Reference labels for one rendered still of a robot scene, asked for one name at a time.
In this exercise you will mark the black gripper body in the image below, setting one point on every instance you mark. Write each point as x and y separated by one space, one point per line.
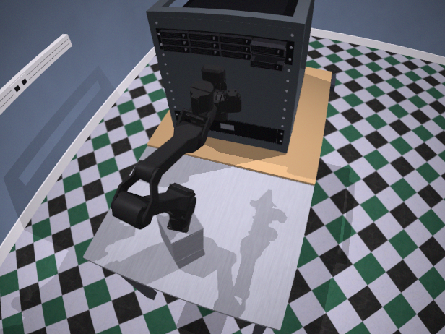
216 75

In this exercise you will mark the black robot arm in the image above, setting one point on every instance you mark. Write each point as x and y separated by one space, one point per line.
137 210

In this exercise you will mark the tan flat board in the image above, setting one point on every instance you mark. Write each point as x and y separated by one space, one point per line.
302 160

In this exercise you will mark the black server rack frame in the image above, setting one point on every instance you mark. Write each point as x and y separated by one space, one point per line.
267 96

